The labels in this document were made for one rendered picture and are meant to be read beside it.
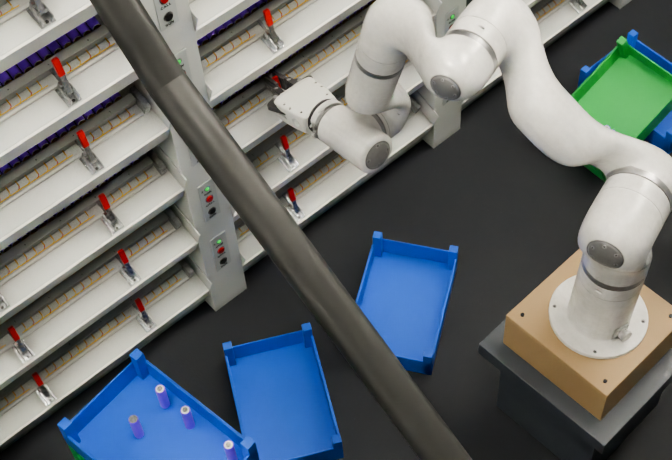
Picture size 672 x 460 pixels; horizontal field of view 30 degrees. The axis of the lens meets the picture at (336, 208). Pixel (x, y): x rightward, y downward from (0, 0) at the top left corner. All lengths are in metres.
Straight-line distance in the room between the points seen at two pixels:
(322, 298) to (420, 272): 2.23
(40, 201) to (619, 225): 1.02
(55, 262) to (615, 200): 1.07
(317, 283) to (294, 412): 2.07
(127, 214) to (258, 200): 1.79
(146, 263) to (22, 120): 0.60
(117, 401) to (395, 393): 1.69
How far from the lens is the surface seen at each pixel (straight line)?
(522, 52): 2.08
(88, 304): 2.65
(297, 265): 0.73
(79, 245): 2.50
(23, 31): 2.06
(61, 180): 2.35
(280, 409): 2.80
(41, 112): 2.20
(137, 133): 2.38
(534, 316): 2.46
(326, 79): 2.68
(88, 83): 2.22
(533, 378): 2.52
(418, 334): 2.87
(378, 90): 2.23
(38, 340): 2.63
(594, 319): 2.39
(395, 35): 2.09
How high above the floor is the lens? 2.50
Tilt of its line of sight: 54 degrees down
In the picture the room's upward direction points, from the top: 5 degrees counter-clockwise
